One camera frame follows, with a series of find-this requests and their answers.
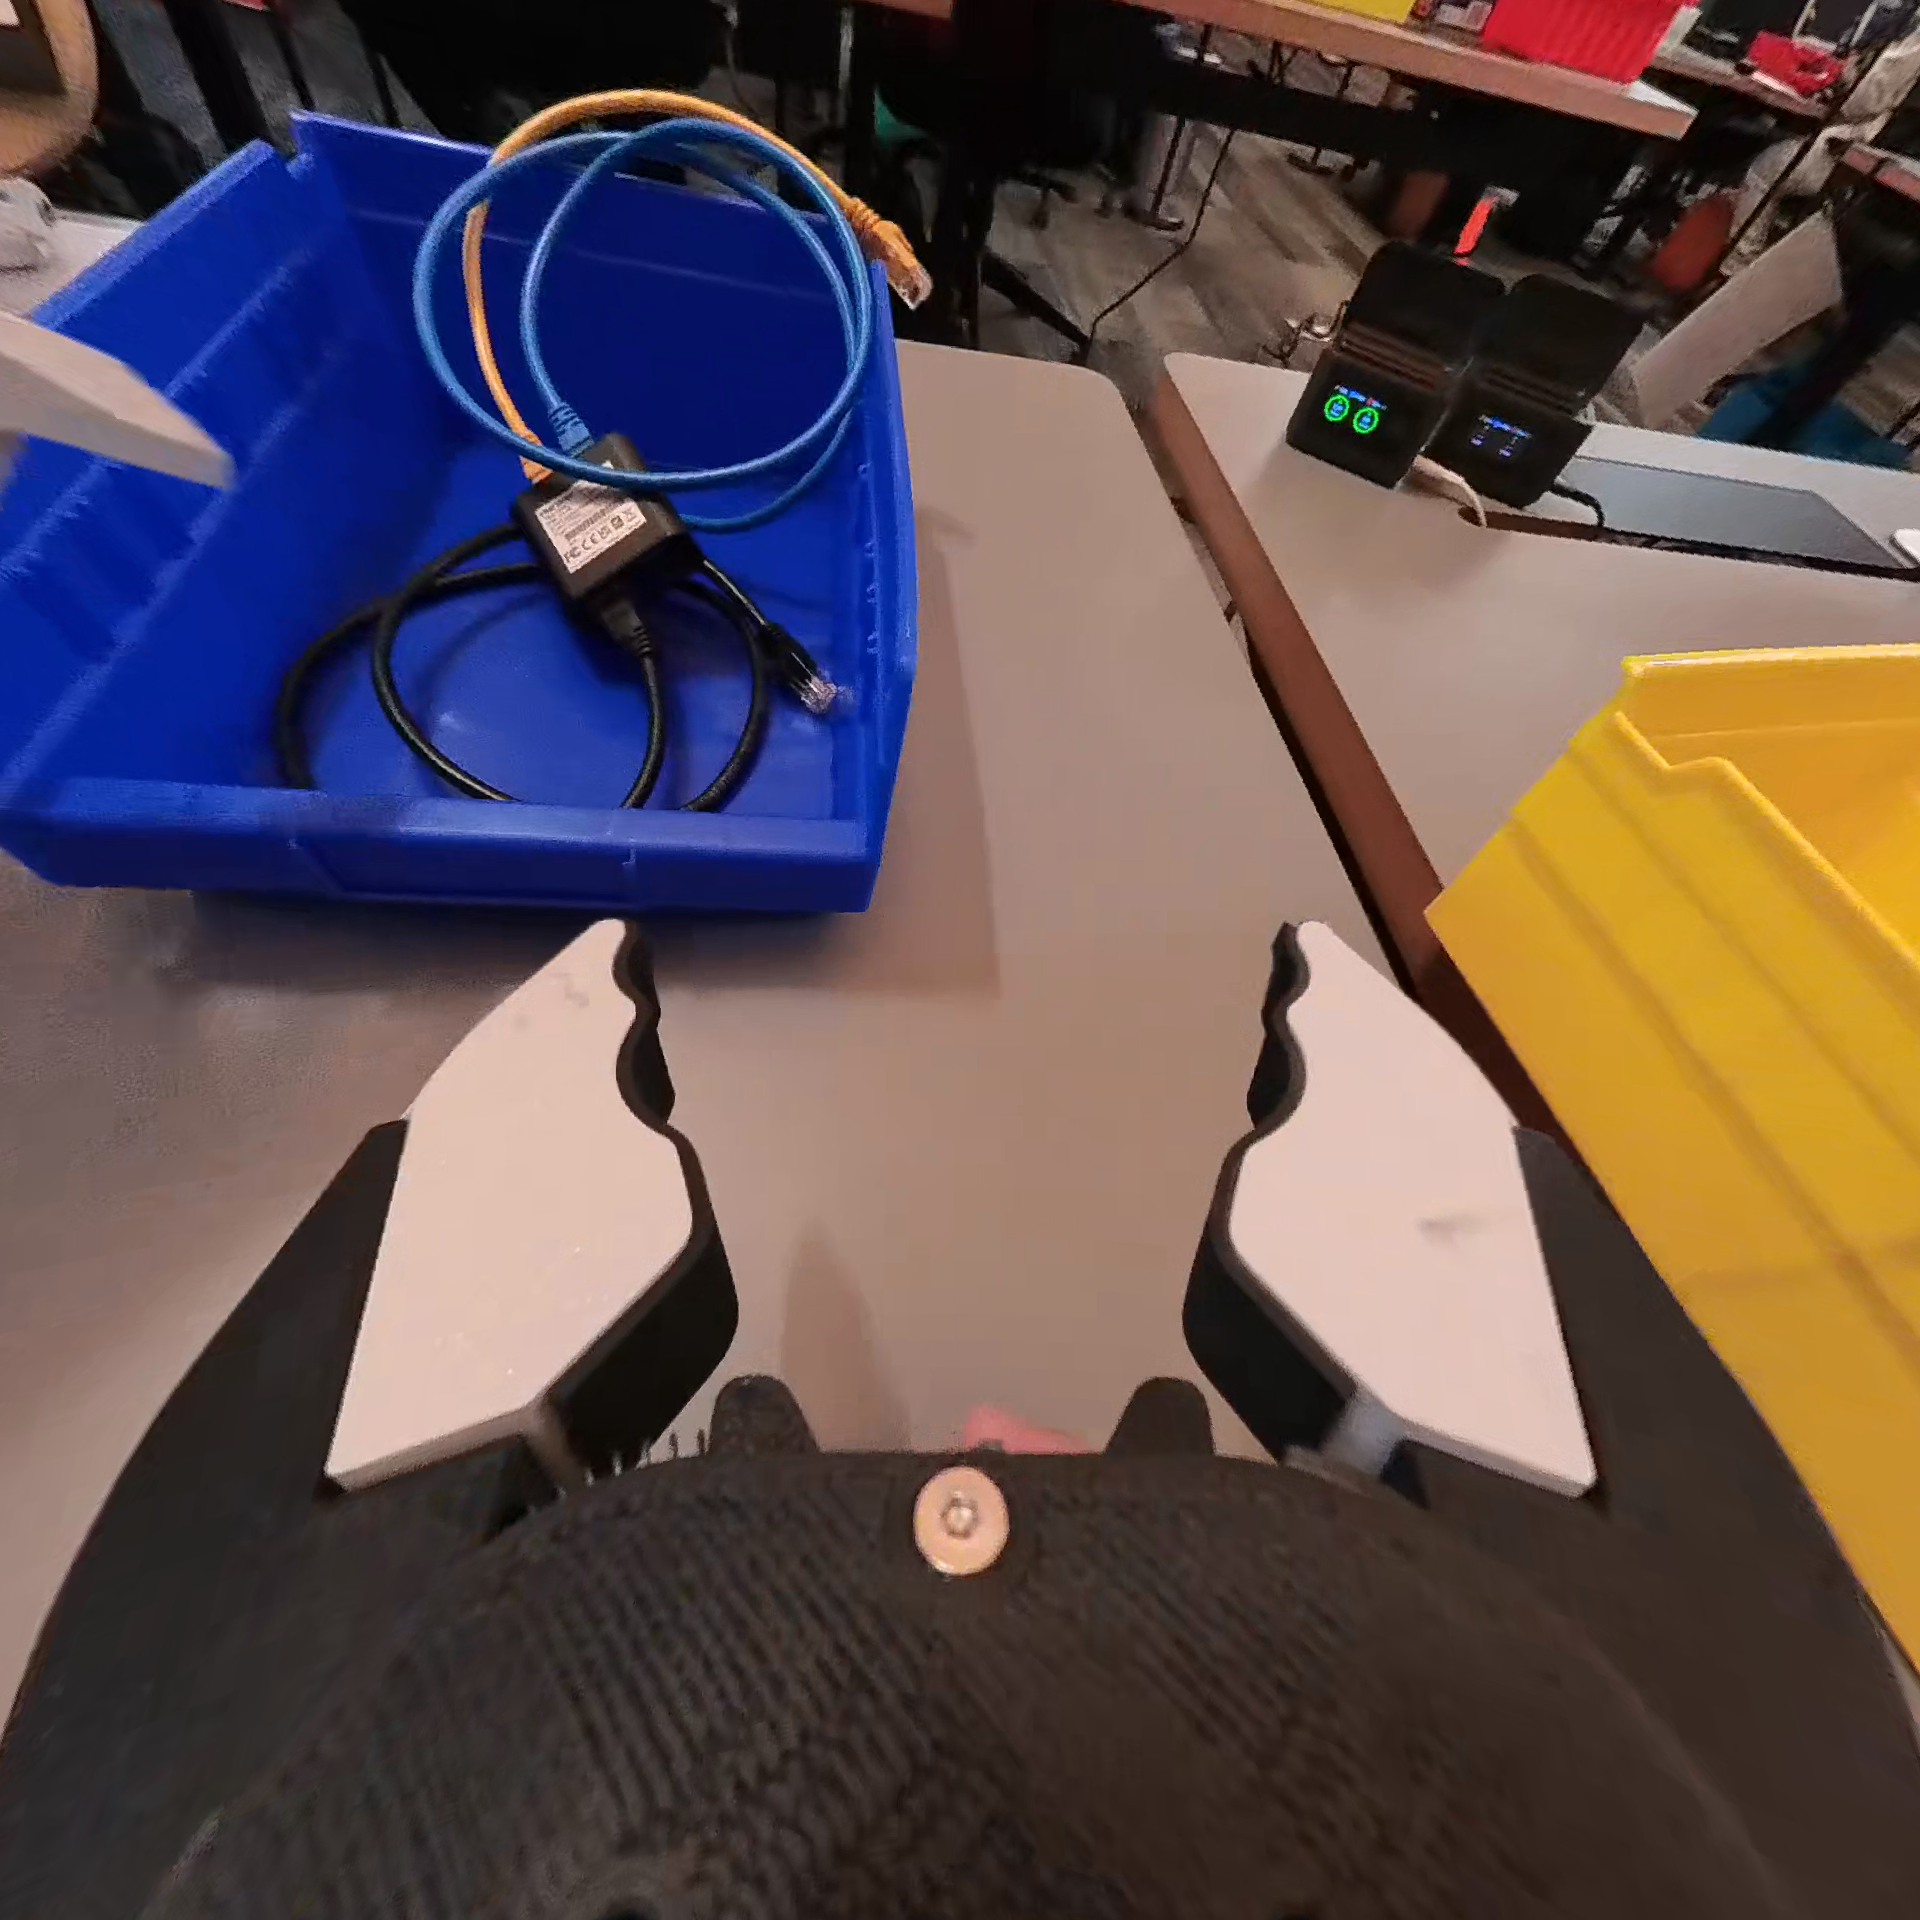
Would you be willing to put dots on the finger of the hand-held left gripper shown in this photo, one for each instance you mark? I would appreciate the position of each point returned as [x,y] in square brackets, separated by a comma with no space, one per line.
[88,398]

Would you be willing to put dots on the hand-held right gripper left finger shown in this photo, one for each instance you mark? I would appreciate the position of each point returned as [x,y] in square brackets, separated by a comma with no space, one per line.
[522,1229]

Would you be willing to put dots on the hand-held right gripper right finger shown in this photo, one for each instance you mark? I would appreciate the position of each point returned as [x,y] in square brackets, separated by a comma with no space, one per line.
[1395,1229]

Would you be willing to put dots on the blue plastic bin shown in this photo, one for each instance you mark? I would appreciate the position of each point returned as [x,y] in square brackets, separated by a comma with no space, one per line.
[179,632]

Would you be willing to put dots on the yellow plastic bin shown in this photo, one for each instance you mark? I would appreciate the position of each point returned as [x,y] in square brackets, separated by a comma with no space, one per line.
[1725,1049]

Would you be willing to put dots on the black network splitter box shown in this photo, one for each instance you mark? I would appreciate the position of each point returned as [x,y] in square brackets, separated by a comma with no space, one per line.
[597,526]

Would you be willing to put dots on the grey desk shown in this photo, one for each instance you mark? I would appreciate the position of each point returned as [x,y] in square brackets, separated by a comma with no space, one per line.
[1424,632]
[1078,721]

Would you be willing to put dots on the wooden sign board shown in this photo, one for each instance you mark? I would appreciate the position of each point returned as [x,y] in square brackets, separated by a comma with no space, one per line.
[38,90]

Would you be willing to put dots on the black flat pad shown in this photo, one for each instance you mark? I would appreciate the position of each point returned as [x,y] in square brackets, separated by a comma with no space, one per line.
[1725,512]

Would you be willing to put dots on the black charging dock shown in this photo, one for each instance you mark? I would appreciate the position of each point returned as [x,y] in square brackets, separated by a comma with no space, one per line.
[1387,360]
[1544,391]

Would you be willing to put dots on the wooden work table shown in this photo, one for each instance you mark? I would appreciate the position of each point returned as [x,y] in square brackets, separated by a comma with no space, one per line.
[1424,66]

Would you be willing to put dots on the red plastic bin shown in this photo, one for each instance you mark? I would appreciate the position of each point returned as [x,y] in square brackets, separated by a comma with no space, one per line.
[1573,31]

